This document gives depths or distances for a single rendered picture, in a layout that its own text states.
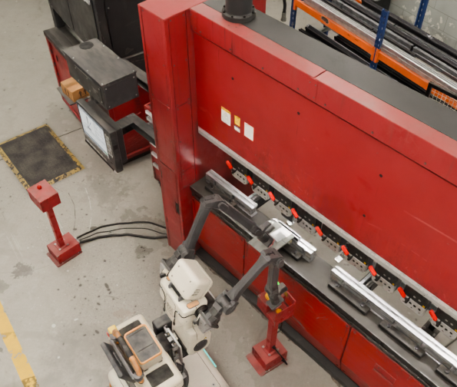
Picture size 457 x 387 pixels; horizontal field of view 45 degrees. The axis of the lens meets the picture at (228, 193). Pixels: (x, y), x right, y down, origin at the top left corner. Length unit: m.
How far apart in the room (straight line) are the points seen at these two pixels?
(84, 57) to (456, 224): 2.40
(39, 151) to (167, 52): 2.96
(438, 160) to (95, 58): 2.17
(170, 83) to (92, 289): 2.04
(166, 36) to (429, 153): 1.64
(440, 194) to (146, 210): 3.20
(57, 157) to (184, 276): 3.16
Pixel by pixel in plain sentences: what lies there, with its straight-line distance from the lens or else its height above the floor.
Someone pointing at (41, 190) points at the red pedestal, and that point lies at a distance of 4.52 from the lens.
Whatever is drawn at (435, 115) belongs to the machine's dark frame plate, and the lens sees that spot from 2.73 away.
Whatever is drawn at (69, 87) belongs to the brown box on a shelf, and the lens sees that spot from 4.95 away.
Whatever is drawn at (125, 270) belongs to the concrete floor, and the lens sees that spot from 4.86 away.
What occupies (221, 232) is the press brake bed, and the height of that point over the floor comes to 0.63.
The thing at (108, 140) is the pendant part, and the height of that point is 1.52.
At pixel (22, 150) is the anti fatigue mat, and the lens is 6.16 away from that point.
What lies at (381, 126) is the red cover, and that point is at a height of 2.24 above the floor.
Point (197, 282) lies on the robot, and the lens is 3.05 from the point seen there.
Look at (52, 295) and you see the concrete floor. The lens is 4.86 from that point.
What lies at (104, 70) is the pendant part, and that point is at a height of 1.95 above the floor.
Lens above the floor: 3.90
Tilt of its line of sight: 47 degrees down
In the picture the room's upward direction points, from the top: straight up
